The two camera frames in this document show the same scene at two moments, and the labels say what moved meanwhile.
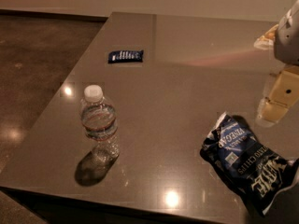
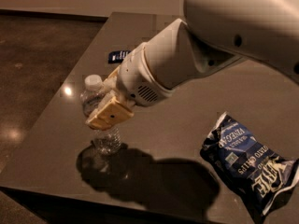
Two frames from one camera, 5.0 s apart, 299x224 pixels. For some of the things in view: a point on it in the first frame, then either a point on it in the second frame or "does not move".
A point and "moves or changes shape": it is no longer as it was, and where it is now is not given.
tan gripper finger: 282,96 → 110,111
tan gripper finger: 266,41 → 110,83
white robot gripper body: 289,39 → 135,76
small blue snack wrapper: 125,56 does not move
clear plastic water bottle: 99,121 moves or changes shape
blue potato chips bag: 254,173 does not move
